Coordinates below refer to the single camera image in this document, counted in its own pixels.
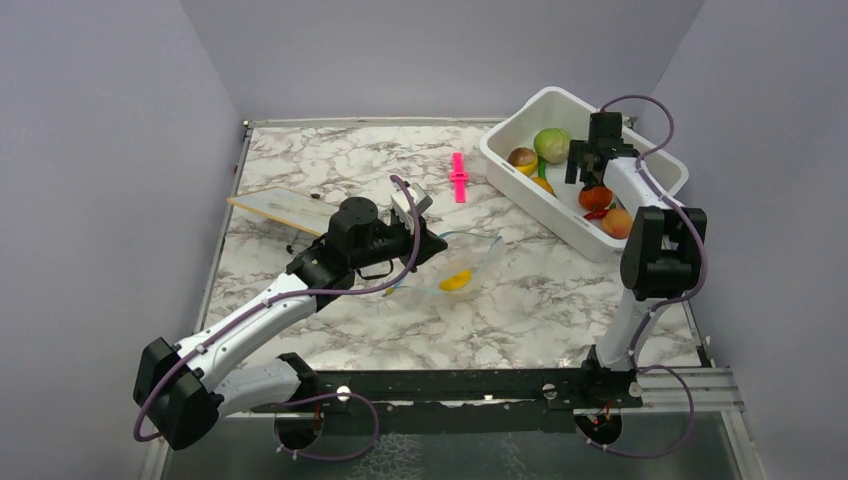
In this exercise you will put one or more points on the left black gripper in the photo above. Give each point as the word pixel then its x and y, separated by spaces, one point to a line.
pixel 429 245

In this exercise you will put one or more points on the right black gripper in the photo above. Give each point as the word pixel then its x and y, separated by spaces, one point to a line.
pixel 578 152

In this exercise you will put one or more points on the orange pumpkin toy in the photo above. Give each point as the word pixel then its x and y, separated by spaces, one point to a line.
pixel 595 198

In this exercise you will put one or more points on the clear zip top bag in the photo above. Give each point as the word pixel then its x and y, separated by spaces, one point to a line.
pixel 481 253

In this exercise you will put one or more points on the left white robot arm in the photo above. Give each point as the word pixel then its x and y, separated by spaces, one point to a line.
pixel 178 387

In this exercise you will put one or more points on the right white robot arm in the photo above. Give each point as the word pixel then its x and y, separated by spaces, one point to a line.
pixel 662 261

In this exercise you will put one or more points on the orange carrot toy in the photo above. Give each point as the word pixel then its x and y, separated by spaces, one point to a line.
pixel 543 183

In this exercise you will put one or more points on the green cabbage toy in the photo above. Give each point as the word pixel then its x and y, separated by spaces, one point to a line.
pixel 552 145

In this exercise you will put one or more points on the peach toy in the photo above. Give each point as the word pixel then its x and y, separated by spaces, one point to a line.
pixel 617 223

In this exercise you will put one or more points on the pink plastic clip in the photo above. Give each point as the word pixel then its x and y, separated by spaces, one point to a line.
pixel 458 177

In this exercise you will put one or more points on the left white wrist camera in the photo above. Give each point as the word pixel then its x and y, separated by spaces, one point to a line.
pixel 411 202

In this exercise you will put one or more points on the black metal base rail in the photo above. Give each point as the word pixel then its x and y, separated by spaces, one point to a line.
pixel 360 402

